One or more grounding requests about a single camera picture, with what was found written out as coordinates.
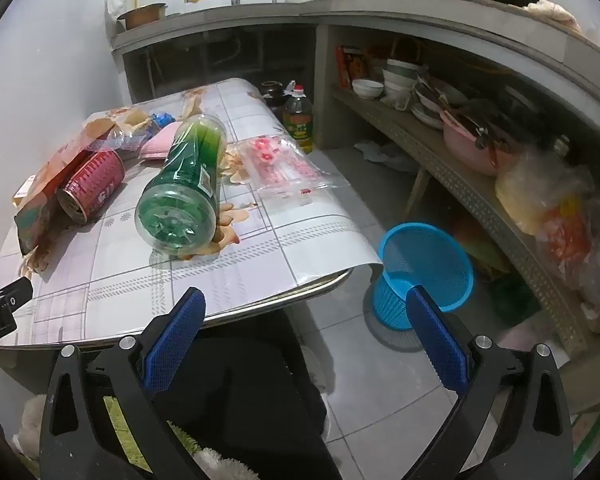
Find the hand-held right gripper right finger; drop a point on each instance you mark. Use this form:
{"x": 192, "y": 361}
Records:
{"x": 437, "y": 340}

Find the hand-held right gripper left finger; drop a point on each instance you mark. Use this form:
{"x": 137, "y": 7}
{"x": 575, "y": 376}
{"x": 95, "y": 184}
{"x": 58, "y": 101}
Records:
{"x": 175, "y": 340}

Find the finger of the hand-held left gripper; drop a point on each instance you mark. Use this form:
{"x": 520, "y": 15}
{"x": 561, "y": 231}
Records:
{"x": 0, "y": 310}

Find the blue plastic basket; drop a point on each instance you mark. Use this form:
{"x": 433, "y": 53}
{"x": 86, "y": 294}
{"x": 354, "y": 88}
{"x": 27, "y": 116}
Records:
{"x": 425, "y": 255}

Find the orange red snack bag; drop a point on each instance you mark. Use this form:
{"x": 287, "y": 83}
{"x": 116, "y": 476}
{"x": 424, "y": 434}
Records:
{"x": 55, "y": 170}

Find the red drink can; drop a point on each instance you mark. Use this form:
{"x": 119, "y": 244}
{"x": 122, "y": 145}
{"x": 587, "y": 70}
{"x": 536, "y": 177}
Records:
{"x": 92, "y": 185}

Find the green plastic bottle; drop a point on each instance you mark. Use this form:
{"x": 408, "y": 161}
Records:
{"x": 185, "y": 180}

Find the clear red print plastic bag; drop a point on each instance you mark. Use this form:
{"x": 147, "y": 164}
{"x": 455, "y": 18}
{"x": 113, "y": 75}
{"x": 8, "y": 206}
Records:
{"x": 280, "y": 165}

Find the tan wrapper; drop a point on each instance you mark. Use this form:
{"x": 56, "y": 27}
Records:
{"x": 115, "y": 122}

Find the blue candy wrapper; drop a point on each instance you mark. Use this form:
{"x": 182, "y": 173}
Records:
{"x": 162, "y": 119}

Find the green bag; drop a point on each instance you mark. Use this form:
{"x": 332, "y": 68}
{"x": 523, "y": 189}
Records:
{"x": 505, "y": 280}

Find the person's black pants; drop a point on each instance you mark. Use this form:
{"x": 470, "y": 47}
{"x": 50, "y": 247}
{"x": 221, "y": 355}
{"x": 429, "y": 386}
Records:
{"x": 260, "y": 400}

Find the wooden leg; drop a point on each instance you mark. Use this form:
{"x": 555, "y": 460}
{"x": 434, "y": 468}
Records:
{"x": 416, "y": 192}

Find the perforated grey shelf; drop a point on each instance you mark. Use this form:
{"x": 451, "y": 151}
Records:
{"x": 460, "y": 185}

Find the yellow plastic bag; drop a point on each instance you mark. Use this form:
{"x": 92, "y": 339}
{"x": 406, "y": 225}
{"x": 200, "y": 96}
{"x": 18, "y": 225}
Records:
{"x": 525, "y": 200}

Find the clear plastic bag red contents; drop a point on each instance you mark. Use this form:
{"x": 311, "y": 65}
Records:
{"x": 575, "y": 245}

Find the white rag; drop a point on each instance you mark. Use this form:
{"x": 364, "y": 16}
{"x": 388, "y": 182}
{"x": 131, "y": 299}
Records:
{"x": 385, "y": 155}

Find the pink basin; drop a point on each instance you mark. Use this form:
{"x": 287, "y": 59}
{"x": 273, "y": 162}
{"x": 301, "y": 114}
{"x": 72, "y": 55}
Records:
{"x": 472, "y": 147}

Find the pink packet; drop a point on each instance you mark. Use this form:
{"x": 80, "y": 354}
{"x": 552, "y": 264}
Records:
{"x": 160, "y": 142}

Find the stack of plates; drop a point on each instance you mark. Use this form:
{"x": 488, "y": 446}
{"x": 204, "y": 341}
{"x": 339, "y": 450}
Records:
{"x": 430, "y": 107}

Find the cooking oil bottle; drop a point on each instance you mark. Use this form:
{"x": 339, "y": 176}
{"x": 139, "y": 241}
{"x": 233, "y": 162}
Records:
{"x": 298, "y": 120}

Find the white bowl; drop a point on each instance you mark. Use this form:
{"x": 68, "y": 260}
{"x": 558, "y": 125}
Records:
{"x": 367, "y": 89}

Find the stack of bowls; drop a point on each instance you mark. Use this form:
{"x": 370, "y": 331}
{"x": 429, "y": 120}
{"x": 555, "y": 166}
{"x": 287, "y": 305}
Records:
{"x": 401, "y": 77}

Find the dark jar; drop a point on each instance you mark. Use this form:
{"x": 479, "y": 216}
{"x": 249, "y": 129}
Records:
{"x": 271, "y": 92}

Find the red box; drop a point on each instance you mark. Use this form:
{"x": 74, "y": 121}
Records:
{"x": 352, "y": 67}

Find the metal basin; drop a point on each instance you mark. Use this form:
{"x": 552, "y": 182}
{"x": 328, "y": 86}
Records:
{"x": 140, "y": 16}

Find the grey kitchen counter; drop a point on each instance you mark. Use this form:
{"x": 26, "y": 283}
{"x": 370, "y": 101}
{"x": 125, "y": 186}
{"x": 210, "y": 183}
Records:
{"x": 380, "y": 7}

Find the beige cloth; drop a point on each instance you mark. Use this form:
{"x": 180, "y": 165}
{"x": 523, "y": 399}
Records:
{"x": 552, "y": 12}

